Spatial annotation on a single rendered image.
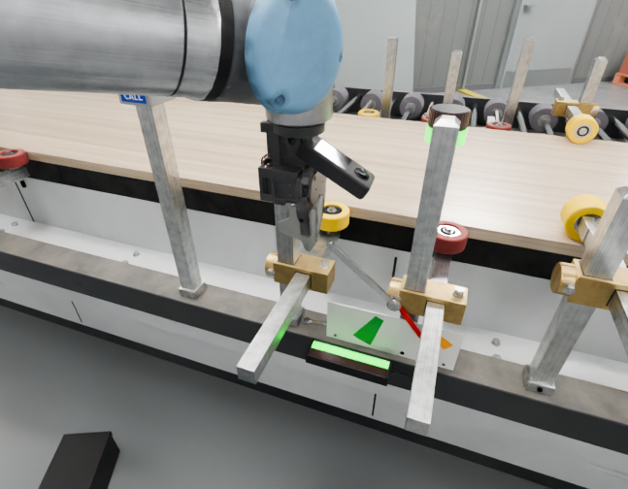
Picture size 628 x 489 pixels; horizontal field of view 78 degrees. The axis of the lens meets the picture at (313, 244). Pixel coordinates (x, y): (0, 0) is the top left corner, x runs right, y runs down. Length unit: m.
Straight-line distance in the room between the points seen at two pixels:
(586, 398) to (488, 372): 0.17
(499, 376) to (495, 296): 0.21
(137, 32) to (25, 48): 0.06
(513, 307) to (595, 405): 0.25
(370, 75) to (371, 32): 0.46
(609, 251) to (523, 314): 0.39
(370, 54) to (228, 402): 4.40
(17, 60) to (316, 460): 1.38
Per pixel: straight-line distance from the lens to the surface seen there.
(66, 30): 0.26
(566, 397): 0.89
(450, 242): 0.81
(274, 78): 0.29
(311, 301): 1.05
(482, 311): 1.03
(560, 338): 0.78
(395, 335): 0.79
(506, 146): 1.39
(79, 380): 1.90
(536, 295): 0.99
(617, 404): 0.93
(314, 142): 0.55
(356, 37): 5.18
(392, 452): 1.52
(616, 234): 0.67
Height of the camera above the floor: 1.33
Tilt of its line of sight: 34 degrees down
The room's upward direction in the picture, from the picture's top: straight up
